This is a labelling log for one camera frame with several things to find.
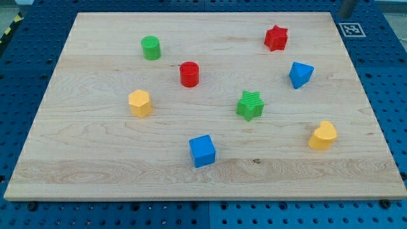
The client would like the blue triangle block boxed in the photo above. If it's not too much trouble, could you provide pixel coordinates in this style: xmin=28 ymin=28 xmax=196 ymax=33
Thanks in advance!
xmin=289 ymin=62 xmax=314 ymax=89

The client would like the blue cube block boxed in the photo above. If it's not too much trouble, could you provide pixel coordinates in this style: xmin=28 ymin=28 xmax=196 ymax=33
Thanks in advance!
xmin=189 ymin=135 xmax=216 ymax=168

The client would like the red cylinder block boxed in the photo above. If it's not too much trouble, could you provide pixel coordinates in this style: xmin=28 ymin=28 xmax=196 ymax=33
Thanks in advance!
xmin=179 ymin=61 xmax=200 ymax=88

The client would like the green star block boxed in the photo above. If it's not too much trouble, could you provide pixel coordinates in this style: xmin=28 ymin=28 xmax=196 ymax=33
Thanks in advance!
xmin=236 ymin=90 xmax=265 ymax=121

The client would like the wooden board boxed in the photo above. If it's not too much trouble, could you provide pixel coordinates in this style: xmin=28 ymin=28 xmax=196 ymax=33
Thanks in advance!
xmin=4 ymin=12 xmax=406 ymax=201

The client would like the yellow hexagon block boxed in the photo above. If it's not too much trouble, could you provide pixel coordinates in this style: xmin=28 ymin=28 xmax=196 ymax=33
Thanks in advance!
xmin=128 ymin=90 xmax=153 ymax=118

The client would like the green cylinder block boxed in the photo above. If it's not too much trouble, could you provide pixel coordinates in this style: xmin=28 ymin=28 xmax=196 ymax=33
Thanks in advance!
xmin=141 ymin=36 xmax=161 ymax=60

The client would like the red star block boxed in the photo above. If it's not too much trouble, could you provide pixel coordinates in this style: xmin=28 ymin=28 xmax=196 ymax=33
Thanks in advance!
xmin=264 ymin=25 xmax=288 ymax=52

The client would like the yellow heart block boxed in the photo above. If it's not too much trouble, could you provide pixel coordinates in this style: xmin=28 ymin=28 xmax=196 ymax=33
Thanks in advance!
xmin=308 ymin=120 xmax=337 ymax=150

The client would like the white fiducial marker tag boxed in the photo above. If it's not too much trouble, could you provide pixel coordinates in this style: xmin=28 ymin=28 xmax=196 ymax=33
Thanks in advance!
xmin=339 ymin=22 xmax=366 ymax=38

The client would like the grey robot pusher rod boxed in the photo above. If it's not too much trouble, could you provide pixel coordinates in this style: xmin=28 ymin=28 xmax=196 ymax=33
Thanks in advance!
xmin=336 ymin=0 xmax=359 ymax=19

